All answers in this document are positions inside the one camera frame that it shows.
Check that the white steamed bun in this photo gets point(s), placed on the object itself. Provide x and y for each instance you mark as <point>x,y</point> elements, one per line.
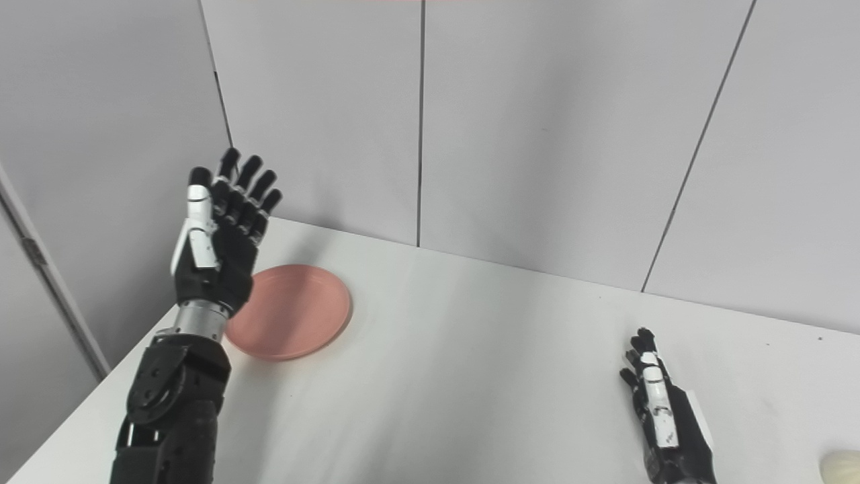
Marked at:
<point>841,467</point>

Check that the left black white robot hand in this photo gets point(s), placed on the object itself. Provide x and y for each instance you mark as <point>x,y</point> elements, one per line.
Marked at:
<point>218,249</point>

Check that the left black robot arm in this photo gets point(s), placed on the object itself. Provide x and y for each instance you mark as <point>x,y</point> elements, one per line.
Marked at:
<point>178,396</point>

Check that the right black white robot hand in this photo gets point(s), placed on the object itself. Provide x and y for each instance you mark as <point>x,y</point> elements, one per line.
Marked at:
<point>665,417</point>

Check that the grey wall panel hinge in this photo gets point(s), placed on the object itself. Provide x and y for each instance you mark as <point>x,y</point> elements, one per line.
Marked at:
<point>33,251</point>

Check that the pink round plate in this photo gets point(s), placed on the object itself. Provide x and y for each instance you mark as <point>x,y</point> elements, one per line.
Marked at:
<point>295,312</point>

